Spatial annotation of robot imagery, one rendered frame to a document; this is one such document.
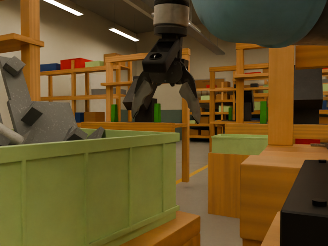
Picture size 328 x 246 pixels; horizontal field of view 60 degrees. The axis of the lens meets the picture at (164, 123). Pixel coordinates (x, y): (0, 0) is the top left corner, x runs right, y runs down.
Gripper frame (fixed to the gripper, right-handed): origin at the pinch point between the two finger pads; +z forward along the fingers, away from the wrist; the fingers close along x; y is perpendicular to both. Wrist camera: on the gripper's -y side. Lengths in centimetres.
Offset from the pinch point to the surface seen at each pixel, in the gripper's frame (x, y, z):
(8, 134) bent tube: 24.8, -17.4, 1.5
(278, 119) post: -32, 55, 5
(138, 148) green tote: 0.4, -15.9, 1.8
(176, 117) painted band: 209, 1078, 172
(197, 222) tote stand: -9.5, -6.6, 18.6
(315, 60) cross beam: -44, 65, -18
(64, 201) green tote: 5.7, -29.3, 6.2
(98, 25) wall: 477, 910, -166
